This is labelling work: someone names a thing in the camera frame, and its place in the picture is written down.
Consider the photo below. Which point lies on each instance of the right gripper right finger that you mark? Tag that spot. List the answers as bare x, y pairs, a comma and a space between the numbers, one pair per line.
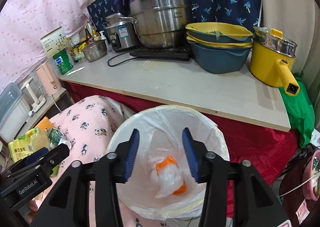
189, 146

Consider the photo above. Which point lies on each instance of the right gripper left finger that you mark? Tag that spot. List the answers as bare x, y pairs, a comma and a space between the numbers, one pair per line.
131, 154

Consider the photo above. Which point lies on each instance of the orange plastic bag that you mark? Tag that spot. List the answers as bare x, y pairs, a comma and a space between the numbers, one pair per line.
170, 178

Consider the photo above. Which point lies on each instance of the clear plastic bag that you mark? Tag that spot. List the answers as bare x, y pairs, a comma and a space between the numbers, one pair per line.
153, 159

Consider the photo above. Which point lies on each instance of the green spouted pouch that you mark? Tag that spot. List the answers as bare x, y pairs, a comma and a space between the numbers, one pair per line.
56, 137

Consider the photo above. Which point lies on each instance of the white lined trash bin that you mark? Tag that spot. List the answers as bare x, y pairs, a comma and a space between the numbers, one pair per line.
160, 130

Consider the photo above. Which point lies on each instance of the yellow snack bag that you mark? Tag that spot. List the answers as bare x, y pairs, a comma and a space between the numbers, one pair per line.
33, 140

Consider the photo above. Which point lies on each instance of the pink panda tablecloth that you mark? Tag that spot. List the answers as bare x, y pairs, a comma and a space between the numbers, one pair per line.
89, 126

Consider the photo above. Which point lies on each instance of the orange sponge cloth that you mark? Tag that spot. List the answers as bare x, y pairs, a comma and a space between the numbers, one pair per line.
44, 125

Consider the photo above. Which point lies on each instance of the clear lid storage box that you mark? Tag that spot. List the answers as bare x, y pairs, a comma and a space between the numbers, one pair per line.
14, 111

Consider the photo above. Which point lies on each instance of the glass white kettle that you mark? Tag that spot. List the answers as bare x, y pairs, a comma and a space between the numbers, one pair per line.
38, 101

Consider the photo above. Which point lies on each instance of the black induction cooker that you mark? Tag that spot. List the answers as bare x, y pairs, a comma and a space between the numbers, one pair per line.
183, 54

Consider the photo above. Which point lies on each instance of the blue yellow stacked basins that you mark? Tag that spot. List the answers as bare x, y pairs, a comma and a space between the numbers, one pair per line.
219, 47

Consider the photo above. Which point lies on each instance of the pink electric kettle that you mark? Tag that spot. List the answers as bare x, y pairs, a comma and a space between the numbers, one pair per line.
48, 78

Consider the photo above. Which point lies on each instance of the yellow condiment jar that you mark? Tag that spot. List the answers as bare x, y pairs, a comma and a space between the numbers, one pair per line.
80, 57

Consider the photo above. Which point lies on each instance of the small steel bowl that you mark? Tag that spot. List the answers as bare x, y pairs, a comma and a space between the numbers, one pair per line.
95, 50

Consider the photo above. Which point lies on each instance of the green plastic bag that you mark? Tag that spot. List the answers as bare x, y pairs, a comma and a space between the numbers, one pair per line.
300, 112

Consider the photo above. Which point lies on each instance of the green tin can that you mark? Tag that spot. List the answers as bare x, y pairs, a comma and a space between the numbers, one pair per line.
62, 61

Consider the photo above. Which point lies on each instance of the yellow electric pot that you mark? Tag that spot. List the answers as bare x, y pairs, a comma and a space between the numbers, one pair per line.
272, 59

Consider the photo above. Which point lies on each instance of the steel rice cooker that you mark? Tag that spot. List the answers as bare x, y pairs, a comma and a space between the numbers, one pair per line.
121, 33

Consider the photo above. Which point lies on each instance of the dark sauce bottle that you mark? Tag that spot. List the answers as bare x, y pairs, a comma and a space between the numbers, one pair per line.
88, 35

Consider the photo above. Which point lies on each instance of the large steel steamer pot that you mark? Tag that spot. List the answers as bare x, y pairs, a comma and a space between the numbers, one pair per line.
160, 23

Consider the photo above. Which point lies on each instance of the beige cardboard box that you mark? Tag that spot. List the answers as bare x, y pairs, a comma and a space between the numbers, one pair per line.
54, 42

